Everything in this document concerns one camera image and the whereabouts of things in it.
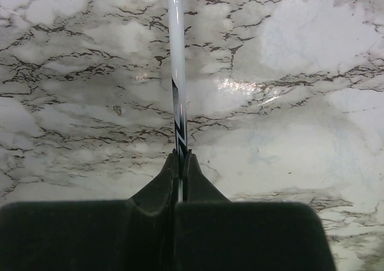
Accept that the badminton racket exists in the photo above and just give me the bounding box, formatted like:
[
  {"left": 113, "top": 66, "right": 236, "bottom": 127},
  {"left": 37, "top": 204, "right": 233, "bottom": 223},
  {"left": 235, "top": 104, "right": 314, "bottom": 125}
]
[{"left": 167, "top": 0, "right": 188, "bottom": 202}]

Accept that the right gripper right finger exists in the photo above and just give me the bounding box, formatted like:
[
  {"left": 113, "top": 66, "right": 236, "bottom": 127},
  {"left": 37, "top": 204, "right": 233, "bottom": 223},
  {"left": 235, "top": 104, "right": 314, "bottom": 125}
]
[{"left": 175, "top": 153, "right": 335, "bottom": 270}]

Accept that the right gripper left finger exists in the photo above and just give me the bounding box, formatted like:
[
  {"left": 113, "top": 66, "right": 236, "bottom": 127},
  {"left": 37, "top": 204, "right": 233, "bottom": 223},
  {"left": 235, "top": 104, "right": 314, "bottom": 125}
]
[{"left": 1, "top": 153, "right": 179, "bottom": 270}]

